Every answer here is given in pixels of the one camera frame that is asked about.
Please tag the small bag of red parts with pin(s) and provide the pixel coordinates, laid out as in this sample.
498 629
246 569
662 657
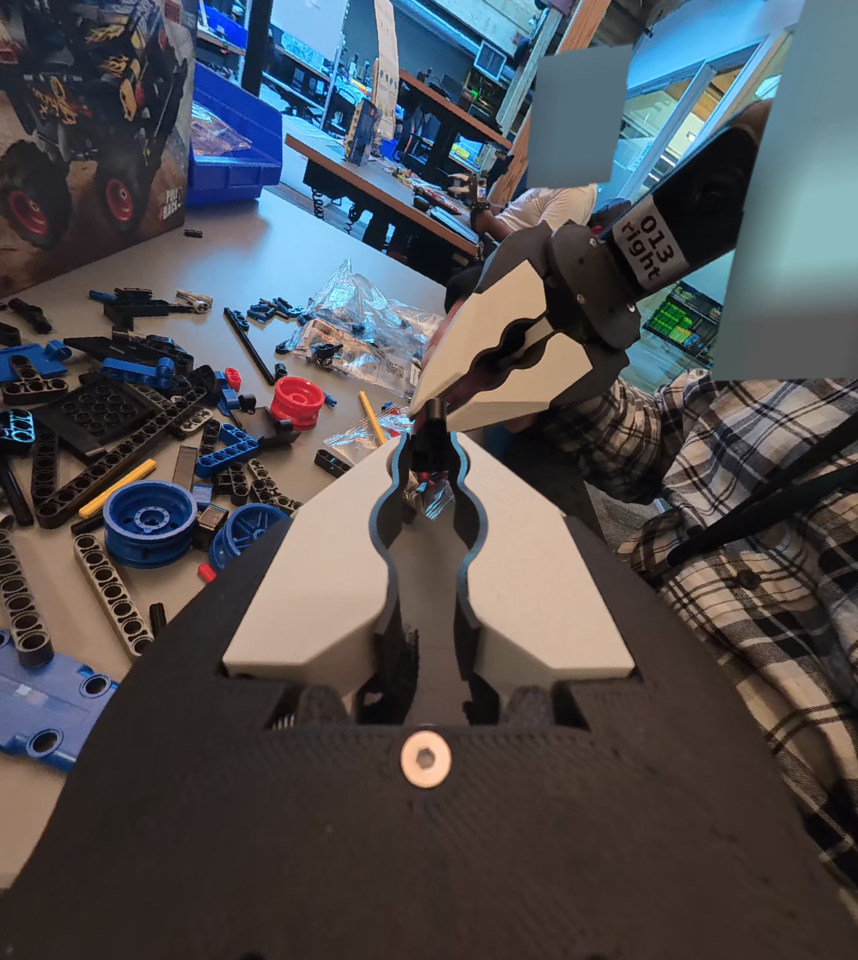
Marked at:
369 431

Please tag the wooden post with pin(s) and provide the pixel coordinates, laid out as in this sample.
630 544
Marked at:
586 15

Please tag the small red connector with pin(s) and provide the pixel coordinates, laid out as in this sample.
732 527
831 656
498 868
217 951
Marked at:
232 377

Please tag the background work table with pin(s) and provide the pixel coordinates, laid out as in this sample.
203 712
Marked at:
369 180

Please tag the white pin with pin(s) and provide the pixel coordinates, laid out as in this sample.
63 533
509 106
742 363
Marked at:
195 298

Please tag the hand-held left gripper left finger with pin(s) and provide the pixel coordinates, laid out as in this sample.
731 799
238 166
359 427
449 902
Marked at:
309 600

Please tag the short yellow axle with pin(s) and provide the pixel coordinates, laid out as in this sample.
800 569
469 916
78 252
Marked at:
118 487

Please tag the printed toy set box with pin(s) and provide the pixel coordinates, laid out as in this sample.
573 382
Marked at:
61 112

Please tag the blue L-shaped beam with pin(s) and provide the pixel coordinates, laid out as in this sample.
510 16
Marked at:
226 450

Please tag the person in plaid shirt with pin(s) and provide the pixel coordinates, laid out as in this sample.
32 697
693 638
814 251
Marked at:
774 637

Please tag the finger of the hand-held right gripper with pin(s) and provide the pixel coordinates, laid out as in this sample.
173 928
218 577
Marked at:
534 382
489 315

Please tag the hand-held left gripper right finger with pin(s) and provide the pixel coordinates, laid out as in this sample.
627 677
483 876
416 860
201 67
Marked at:
549 600

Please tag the pile of small loose pins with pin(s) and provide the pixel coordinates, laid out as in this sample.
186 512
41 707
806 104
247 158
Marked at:
275 307

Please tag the blue curved shell panel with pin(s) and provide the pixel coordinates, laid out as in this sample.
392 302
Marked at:
16 697

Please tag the blue wheel hub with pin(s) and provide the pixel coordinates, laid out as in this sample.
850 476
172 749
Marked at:
148 521
249 532

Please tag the grey desk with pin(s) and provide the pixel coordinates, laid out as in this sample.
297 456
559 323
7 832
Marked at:
286 240

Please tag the large clear bag of pins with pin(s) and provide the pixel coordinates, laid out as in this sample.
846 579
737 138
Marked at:
369 322

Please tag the grey long beam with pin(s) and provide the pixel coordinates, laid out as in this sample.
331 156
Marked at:
110 592

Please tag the red wheel hub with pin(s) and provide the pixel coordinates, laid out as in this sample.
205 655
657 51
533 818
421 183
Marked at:
298 401

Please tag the red axle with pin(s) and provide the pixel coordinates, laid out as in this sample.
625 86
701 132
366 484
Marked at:
208 572

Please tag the pile of loose building parts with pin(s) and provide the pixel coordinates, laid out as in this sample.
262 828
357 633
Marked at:
99 420

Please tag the long black axle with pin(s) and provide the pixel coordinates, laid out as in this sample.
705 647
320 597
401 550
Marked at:
249 345

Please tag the blue plastic bin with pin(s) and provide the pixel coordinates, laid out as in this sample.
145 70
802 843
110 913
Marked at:
234 150

